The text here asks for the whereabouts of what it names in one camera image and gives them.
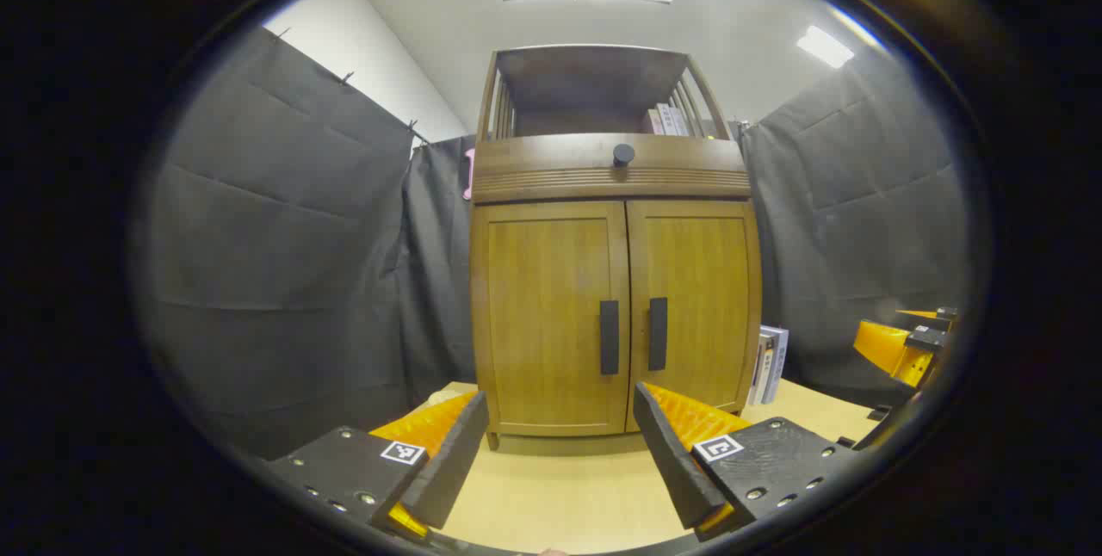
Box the wooden double-door shoe cabinet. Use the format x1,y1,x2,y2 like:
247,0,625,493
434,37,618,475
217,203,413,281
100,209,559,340
469,44,764,454

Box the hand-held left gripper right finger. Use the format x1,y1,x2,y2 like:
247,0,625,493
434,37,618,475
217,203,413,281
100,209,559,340
633,381,857,541

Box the wooden shoe cabinet door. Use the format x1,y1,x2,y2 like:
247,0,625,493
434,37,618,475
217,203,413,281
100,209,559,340
473,201,631,438
626,199,762,433

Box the books on cabinet shelf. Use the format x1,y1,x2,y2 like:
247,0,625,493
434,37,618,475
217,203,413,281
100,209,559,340
647,102,690,137

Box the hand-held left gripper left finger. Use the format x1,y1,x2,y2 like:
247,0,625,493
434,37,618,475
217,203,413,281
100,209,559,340
263,390,490,540

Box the white books beside cabinet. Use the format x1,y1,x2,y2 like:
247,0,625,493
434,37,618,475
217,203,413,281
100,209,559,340
747,324,789,407

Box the black door handle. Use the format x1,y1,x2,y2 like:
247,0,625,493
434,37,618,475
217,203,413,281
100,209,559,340
599,300,621,376
647,297,669,372

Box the small ceiling light panel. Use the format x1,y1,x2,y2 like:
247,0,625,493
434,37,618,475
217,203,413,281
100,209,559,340
796,25,856,69

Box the wooden cabinet drawer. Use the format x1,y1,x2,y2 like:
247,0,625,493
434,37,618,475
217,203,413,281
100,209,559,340
472,134,752,204

